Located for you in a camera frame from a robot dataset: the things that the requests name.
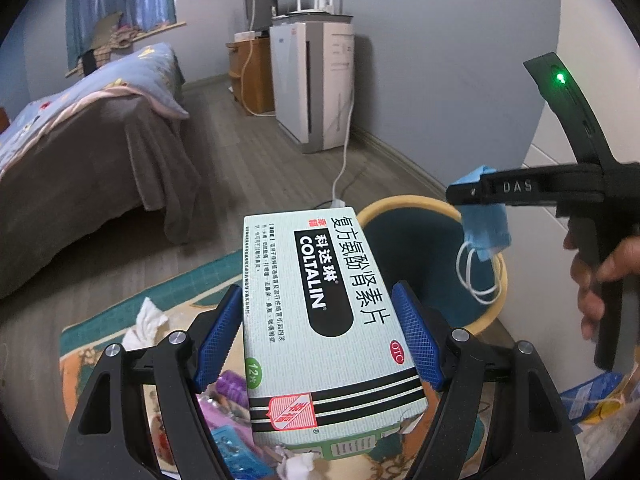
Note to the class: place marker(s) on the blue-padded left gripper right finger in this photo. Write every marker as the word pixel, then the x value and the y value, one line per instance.
pixel 529 435

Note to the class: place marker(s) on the person's right hand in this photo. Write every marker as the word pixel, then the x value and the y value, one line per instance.
pixel 624 261

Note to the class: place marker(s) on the blue foil wrapper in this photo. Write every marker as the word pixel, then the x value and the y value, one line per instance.
pixel 243 463

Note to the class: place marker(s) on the teal bin with yellow rim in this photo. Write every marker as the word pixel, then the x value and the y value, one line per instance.
pixel 420 240

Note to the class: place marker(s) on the green white medicine box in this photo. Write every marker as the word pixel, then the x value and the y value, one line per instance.
pixel 327 366

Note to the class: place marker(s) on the blue plastic package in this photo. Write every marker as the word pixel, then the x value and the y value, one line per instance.
pixel 581 400

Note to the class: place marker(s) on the light blue patterned quilt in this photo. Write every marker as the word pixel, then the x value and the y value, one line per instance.
pixel 152 72

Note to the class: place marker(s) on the wooden cabinet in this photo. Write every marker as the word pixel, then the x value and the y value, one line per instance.
pixel 251 75

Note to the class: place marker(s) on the bed with grey blanket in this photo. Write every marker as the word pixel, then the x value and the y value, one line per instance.
pixel 113 156

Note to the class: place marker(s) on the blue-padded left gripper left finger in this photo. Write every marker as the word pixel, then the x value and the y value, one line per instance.
pixel 109 436

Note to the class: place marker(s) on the blue curtain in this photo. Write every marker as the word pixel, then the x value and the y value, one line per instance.
pixel 83 15

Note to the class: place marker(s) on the teal cream patterned rug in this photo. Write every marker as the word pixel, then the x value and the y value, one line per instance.
pixel 182 298

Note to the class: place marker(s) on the white tissue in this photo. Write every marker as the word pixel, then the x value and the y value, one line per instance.
pixel 150 322

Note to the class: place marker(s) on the white wifi router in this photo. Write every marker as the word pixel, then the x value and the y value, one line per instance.
pixel 322 7

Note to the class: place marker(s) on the blue face mask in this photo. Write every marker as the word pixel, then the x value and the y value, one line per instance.
pixel 485 236

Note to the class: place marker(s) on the purple snack wrapper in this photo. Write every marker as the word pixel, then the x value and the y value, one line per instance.
pixel 225 402

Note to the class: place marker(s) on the white air purifier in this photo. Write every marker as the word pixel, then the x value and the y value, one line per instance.
pixel 313 77

